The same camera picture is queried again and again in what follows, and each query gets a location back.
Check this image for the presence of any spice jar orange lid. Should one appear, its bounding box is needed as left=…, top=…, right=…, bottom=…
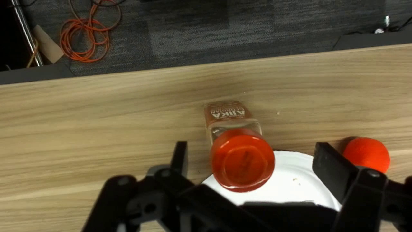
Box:
left=204, top=99, right=277, bottom=193

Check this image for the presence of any white paper plate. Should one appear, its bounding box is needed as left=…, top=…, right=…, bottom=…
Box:
left=201, top=149, right=344, bottom=212

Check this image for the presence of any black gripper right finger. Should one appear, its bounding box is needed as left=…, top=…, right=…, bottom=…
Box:
left=312, top=142, right=365, bottom=207

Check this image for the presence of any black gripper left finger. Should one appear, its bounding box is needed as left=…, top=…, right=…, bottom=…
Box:
left=170, top=140, right=191, bottom=178

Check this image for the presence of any brown cardboard tube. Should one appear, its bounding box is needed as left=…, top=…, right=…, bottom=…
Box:
left=33, top=23, right=67, bottom=65

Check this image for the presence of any red orange ball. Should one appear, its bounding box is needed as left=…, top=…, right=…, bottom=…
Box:
left=342, top=135, right=393, bottom=175

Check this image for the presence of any thin metal rod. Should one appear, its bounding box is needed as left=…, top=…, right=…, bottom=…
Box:
left=9, top=0, right=46, bottom=68

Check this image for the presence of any orange coiled cable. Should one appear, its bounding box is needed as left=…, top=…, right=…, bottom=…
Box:
left=58, top=0, right=124, bottom=64

